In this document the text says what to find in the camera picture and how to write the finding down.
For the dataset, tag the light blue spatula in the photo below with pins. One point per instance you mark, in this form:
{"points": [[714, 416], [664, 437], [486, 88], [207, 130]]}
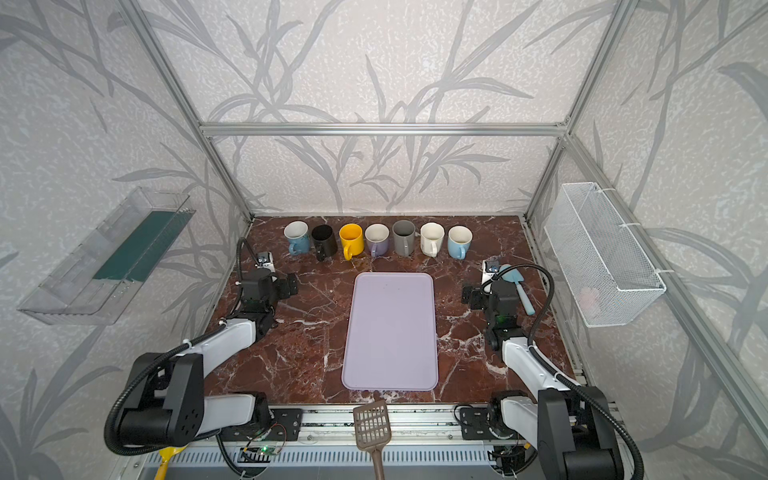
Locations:
{"points": [[514, 276]]}

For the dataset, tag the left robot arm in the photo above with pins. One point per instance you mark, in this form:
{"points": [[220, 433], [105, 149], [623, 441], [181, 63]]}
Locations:
{"points": [[164, 403]]}

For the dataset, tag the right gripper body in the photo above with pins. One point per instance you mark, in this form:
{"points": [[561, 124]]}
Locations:
{"points": [[475, 296]]}

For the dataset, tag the yellow mug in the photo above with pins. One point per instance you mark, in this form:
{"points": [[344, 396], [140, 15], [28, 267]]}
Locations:
{"points": [[352, 239]]}

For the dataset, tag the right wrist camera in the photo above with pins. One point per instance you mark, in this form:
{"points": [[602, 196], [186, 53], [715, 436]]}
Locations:
{"points": [[490, 268]]}

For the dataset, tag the brown slotted spatula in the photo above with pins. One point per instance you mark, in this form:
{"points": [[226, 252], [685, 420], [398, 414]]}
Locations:
{"points": [[373, 432]]}

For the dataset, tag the purple mug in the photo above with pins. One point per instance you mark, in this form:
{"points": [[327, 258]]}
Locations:
{"points": [[377, 239]]}

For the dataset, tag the teal patterned mug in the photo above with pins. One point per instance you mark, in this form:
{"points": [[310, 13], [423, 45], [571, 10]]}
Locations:
{"points": [[297, 235]]}

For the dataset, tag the clear plastic shelf bin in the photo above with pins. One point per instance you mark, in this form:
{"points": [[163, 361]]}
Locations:
{"points": [[95, 283]]}

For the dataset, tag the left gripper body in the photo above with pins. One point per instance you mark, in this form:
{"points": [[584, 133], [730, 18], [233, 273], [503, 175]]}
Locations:
{"points": [[284, 285]]}

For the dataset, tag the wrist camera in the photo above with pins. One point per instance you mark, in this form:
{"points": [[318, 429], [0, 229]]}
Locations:
{"points": [[490, 268], [264, 260]]}

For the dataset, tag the white faceted mug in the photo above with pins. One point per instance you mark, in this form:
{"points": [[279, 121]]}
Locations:
{"points": [[431, 236]]}

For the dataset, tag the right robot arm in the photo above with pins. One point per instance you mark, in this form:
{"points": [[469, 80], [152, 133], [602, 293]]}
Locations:
{"points": [[569, 425]]}

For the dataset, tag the white wire basket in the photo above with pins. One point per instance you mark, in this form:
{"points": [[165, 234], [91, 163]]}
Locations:
{"points": [[609, 275]]}

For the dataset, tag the light blue mug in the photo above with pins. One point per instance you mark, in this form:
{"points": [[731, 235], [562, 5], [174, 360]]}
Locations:
{"points": [[459, 242]]}

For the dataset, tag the grey mug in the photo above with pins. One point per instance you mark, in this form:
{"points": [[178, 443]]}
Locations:
{"points": [[404, 237]]}

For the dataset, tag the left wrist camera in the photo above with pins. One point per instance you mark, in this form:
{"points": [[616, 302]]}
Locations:
{"points": [[264, 260]]}

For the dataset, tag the lavender tray mat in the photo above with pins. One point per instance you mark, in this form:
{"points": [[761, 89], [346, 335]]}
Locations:
{"points": [[391, 341]]}

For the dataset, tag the black mug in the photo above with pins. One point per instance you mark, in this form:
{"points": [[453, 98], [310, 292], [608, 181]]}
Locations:
{"points": [[324, 242]]}

